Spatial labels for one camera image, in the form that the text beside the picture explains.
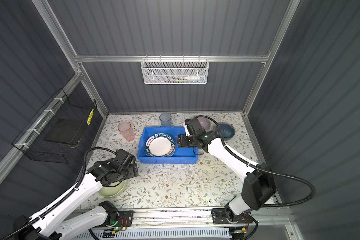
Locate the pink ceramic bowl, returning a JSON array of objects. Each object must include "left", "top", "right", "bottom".
[{"left": 197, "top": 117, "right": 211, "bottom": 132}]

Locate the green rimmed white plate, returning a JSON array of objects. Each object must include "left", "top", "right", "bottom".
[{"left": 145, "top": 133, "right": 176, "bottom": 157}]

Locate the light green bowl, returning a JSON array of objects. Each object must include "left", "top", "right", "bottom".
[{"left": 98, "top": 180, "right": 128, "bottom": 198}]

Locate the dark blue ceramic bowl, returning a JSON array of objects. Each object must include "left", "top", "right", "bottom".
[{"left": 219, "top": 123, "right": 236, "bottom": 140}]

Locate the pink plastic cup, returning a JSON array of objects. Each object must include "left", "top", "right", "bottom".
[{"left": 118, "top": 122, "right": 135, "bottom": 142}]

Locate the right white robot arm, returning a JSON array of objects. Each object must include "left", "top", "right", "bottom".
[{"left": 177, "top": 131, "right": 276, "bottom": 221}]

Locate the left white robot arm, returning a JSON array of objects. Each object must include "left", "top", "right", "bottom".
[{"left": 12, "top": 157, "right": 139, "bottom": 240}]

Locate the blue plastic bin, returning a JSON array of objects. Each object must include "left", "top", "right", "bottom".
[{"left": 137, "top": 127, "right": 198, "bottom": 164}]

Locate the blue plastic cup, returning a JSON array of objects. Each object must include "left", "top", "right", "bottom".
[{"left": 160, "top": 113, "right": 172, "bottom": 128}]

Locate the yellow tag on basket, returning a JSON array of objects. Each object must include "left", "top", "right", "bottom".
[{"left": 86, "top": 109, "right": 94, "bottom": 125}]

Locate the white tube in basket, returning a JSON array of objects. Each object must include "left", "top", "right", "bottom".
[{"left": 184, "top": 76, "right": 205, "bottom": 83}]

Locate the black pad in basket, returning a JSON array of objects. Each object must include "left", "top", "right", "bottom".
[{"left": 44, "top": 119, "right": 87, "bottom": 147}]

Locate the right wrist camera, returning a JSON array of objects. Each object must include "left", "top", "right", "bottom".
[{"left": 184, "top": 118, "right": 206, "bottom": 136}]

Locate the right black corrugated cable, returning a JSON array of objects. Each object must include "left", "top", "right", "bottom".
[{"left": 194, "top": 115, "right": 316, "bottom": 208}]

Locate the black corrugated cable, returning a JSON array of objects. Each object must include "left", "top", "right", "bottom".
[
  {"left": 0, "top": 146, "right": 121, "bottom": 240},
  {"left": 194, "top": 115, "right": 316, "bottom": 208}
]

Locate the white wire mesh basket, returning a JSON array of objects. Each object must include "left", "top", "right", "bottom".
[{"left": 141, "top": 57, "right": 210, "bottom": 85}]

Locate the black wire basket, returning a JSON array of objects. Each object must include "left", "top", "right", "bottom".
[{"left": 12, "top": 91, "right": 97, "bottom": 164}]

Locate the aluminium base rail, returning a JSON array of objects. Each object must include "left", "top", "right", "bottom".
[{"left": 75, "top": 207, "right": 303, "bottom": 240}]

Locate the left black corrugated cable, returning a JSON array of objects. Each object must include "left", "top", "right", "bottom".
[{"left": 0, "top": 146, "right": 121, "bottom": 240}]

